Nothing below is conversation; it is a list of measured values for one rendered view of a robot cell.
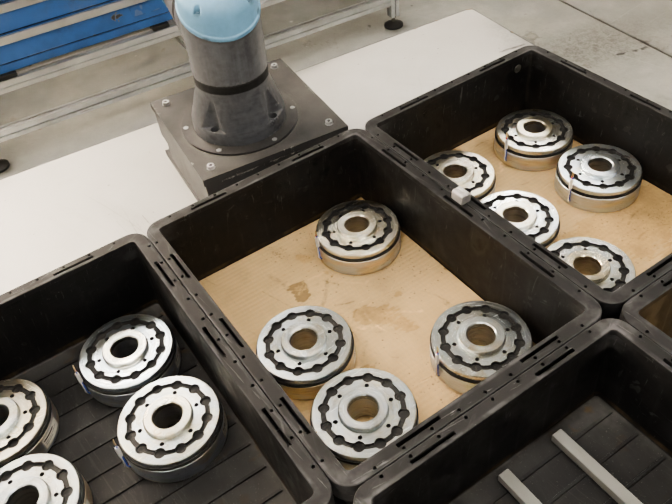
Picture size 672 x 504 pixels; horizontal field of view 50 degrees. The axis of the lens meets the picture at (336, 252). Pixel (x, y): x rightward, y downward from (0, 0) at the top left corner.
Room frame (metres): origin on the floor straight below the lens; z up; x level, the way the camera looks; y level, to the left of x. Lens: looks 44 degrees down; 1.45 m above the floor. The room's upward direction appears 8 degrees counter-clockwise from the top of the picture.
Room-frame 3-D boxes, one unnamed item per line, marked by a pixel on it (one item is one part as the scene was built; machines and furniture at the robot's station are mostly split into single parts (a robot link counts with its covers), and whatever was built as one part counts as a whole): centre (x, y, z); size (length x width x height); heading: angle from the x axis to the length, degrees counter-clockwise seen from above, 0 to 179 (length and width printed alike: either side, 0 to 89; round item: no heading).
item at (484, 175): (0.72, -0.17, 0.86); 0.10 x 0.10 x 0.01
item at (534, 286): (0.52, -0.01, 0.87); 0.40 x 0.30 x 0.11; 29
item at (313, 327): (0.48, 0.05, 0.86); 0.05 x 0.05 x 0.01
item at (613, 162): (0.70, -0.34, 0.86); 0.05 x 0.05 x 0.01
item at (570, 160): (0.70, -0.34, 0.86); 0.10 x 0.10 x 0.01
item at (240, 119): (1.01, 0.12, 0.85); 0.15 x 0.15 x 0.10
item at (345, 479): (0.52, -0.01, 0.92); 0.40 x 0.30 x 0.02; 29
